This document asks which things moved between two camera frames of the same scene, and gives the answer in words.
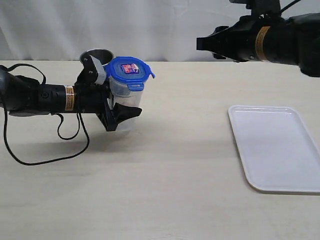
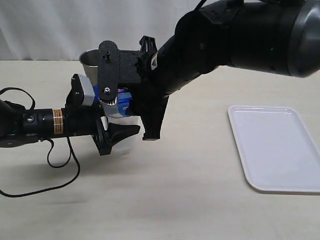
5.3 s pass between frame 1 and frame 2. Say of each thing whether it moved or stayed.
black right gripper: moved
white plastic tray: stayed
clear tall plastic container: moved
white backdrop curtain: stayed
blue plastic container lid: moved
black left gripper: moved
